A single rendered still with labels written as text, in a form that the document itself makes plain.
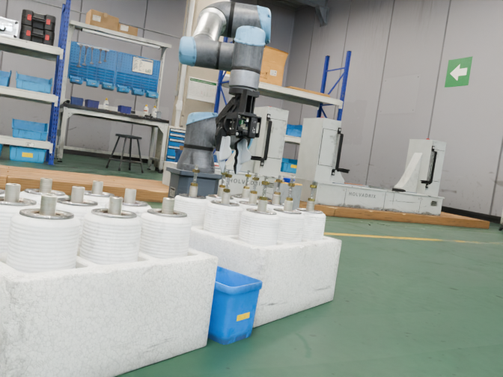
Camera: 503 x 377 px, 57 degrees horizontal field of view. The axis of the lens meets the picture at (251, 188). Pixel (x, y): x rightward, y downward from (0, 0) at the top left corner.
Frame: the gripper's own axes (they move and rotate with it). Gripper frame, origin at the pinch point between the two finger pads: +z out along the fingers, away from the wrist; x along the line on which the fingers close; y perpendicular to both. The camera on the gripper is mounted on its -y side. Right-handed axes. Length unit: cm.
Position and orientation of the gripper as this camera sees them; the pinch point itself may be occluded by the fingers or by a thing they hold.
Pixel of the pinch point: (228, 167)
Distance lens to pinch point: 119.9
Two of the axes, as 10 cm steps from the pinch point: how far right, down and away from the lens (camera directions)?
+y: 5.2, 1.3, -8.4
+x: 8.4, 0.8, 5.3
